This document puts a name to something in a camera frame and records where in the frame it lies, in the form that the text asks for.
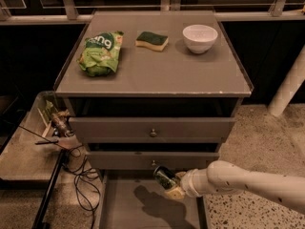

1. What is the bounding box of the green snack bag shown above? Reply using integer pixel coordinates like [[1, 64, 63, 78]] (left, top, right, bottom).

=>
[[76, 31, 124, 77]]

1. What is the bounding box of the white pillar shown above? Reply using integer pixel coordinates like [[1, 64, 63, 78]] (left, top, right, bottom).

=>
[[268, 45, 305, 116]]

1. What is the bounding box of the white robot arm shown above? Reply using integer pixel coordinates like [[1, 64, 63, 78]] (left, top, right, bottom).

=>
[[165, 160, 305, 214]]

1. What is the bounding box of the grey drawer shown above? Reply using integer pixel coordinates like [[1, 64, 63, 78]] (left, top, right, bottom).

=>
[[98, 170, 209, 229], [87, 151, 219, 170], [70, 117, 234, 143]]

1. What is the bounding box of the grey drawer cabinet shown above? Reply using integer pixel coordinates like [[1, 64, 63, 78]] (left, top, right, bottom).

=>
[[52, 10, 254, 179]]

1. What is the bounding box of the grey bottom drawer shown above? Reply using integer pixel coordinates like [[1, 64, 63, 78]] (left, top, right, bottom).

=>
[[98, 170, 209, 229]]

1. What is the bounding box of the black cable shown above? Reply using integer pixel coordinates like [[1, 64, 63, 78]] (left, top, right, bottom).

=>
[[62, 144, 102, 229]]

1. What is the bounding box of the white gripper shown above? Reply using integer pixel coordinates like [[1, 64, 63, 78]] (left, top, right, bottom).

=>
[[165, 169, 201, 200]]

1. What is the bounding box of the metal railing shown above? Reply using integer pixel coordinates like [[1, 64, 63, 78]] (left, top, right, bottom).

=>
[[0, 0, 305, 25]]

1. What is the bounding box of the grey top drawer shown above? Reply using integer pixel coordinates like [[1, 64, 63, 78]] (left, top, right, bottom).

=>
[[70, 117, 234, 143]]

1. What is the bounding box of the green soda can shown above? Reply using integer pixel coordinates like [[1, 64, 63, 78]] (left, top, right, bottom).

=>
[[153, 166, 179, 190]]

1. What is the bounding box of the green yellow sponge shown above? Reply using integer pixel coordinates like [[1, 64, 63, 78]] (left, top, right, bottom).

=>
[[135, 31, 169, 52]]

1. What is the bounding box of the brown bottle in bin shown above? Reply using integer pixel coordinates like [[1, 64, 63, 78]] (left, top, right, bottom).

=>
[[51, 113, 73, 137]]

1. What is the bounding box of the grey middle drawer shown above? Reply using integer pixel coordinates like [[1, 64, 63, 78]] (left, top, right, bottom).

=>
[[87, 151, 219, 170]]

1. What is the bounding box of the white bowl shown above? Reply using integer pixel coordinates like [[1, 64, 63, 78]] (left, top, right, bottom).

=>
[[182, 25, 218, 53]]

